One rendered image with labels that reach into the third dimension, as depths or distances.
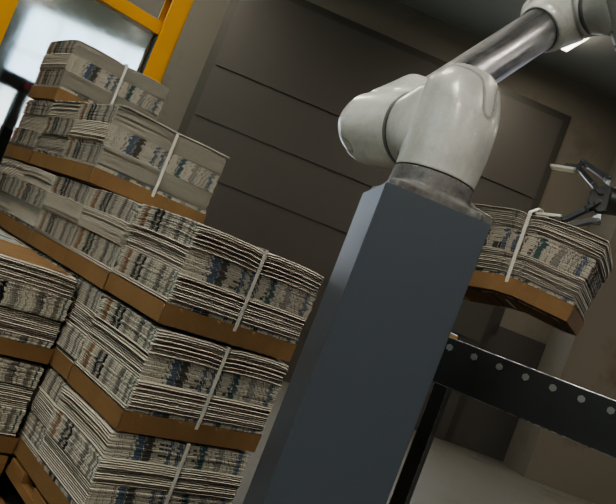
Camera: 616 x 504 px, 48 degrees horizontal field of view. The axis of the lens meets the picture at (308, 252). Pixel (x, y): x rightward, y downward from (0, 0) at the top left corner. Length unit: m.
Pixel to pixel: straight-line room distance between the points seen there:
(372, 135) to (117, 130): 0.83
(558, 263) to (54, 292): 1.25
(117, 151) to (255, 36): 4.23
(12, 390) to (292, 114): 4.50
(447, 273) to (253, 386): 0.62
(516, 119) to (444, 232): 5.30
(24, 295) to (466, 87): 1.11
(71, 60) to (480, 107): 1.61
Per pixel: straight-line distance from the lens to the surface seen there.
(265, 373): 1.65
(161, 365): 1.50
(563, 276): 1.85
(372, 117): 1.41
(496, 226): 1.92
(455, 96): 1.29
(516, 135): 6.47
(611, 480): 6.59
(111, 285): 1.68
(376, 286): 1.19
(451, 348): 1.79
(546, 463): 6.29
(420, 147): 1.27
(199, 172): 2.11
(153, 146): 2.04
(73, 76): 2.56
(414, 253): 1.20
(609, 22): 1.78
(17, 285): 1.77
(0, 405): 1.86
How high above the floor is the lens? 0.78
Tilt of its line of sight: 3 degrees up
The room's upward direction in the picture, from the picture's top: 21 degrees clockwise
